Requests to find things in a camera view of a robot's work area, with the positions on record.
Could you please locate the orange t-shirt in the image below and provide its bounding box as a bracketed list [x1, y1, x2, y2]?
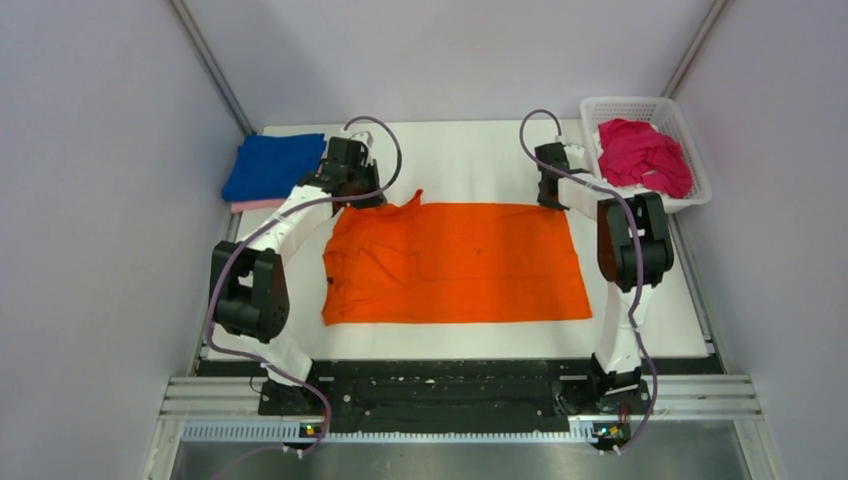
[322, 192, 592, 325]

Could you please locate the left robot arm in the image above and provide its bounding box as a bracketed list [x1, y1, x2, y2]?
[205, 132, 385, 418]

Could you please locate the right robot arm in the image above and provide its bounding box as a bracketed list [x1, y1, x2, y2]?
[531, 142, 674, 412]

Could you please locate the pink crumpled t-shirt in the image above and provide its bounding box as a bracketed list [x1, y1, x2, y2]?
[598, 118, 694, 199]

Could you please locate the folded blue t-shirt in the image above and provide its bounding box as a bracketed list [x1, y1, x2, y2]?
[220, 133, 327, 203]

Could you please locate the white plastic laundry basket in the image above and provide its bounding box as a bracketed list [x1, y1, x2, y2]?
[580, 96, 712, 213]

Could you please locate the folded light pink t-shirt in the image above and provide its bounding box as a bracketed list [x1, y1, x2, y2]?
[230, 198, 286, 213]

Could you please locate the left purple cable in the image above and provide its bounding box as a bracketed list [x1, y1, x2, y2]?
[203, 115, 404, 458]

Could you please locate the purple cable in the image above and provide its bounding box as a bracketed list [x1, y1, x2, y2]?
[203, 115, 404, 458]
[517, 109, 658, 455]

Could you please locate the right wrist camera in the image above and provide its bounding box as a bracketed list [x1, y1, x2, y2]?
[560, 137, 587, 169]

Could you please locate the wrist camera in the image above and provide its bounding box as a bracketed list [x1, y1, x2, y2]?
[560, 137, 587, 169]
[349, 131, 374, 150]

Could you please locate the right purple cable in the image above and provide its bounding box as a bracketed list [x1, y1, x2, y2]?
[517, 109, 658, 455]

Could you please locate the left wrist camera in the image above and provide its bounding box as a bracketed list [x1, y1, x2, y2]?
[349, 131, 374, 150]

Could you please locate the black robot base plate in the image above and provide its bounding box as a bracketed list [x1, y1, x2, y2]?
[196, 358, 720, 428]

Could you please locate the aluminium frame rail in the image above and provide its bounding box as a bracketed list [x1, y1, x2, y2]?
[158, 374, 763, 445]

